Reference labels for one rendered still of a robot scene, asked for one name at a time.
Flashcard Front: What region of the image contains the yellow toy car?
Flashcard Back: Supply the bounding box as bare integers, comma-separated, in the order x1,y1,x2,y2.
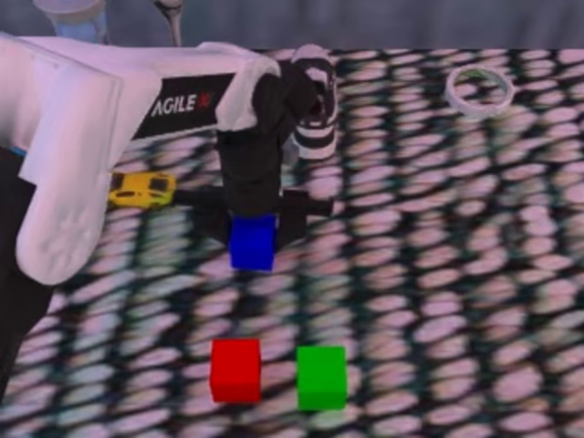
108,172,177,208

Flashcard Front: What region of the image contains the red cube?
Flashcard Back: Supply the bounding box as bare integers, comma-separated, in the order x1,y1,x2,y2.
209,338,262,404

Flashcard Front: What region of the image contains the clear glass stem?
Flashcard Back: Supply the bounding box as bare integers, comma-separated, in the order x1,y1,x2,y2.
153,0,185,47

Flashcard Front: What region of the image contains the pale blue cup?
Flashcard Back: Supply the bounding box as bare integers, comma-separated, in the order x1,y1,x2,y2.
35,0,109,43

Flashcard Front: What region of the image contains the white tape roll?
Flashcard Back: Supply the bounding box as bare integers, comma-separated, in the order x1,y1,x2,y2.
445,64,516,118

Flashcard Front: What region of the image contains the blue cube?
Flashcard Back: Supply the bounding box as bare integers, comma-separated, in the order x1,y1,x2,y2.
228,213,280,271

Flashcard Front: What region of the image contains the black white striped shoe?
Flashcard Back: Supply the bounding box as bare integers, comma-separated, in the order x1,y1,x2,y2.
283,43,339,162

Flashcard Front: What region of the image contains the green cube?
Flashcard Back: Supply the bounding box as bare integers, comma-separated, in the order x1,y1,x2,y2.
296,345,349,412

